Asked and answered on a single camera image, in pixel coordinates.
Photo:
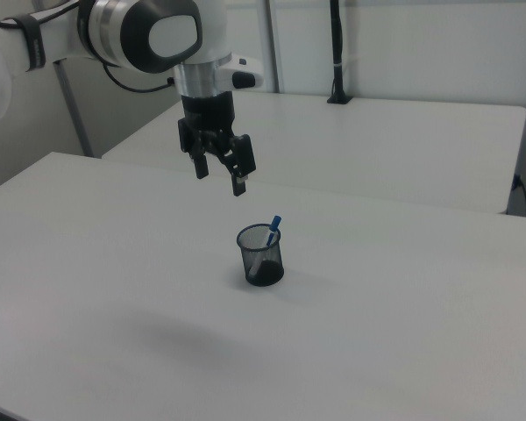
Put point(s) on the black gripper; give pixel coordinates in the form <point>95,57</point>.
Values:
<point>208,112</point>

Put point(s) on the white marker with blue cap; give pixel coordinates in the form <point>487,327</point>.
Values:
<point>275,223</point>

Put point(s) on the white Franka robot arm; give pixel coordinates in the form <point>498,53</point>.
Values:
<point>175,35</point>

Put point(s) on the black mesh pen cup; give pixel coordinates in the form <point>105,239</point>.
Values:
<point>267,275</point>

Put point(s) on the white table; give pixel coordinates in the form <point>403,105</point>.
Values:
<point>377,144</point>

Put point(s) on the black clamp pole stand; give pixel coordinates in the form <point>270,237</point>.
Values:
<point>337,44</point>

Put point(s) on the grey frame post blue strip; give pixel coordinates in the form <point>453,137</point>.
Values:
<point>272,44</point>

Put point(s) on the grey aluminium frame post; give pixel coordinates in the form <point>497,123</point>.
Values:
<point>72,114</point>

